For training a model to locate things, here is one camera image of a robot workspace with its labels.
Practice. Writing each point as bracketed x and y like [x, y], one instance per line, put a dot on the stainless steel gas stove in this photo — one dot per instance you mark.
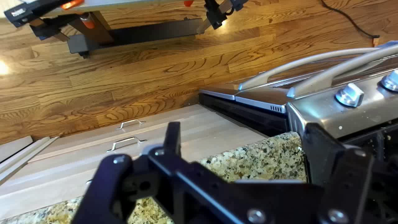
[302, 93]

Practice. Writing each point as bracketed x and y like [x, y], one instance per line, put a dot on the silver left stove knob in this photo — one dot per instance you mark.
[350, 97]

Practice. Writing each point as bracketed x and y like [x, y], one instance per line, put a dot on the upper drawer handle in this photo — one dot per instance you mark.
[126, 124]

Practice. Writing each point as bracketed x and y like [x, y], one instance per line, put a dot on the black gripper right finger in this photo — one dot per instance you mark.
[345, 175]

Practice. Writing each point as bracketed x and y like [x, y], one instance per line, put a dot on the silver stove knob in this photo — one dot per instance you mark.
[350, 97]
[391, 82]

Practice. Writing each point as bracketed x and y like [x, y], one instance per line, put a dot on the drawer handle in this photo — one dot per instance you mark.
[126, 124]
[125, 143]

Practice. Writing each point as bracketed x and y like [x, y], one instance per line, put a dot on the lower drawer handle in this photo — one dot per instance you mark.
[125, 143]

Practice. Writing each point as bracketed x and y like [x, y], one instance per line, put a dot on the black metal stand base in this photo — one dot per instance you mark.
[82, 26]

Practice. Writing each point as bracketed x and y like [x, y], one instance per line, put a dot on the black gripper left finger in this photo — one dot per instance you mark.
[101, 204]

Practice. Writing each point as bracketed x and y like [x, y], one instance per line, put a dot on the silver right stove knob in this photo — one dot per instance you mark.
[391, 82]

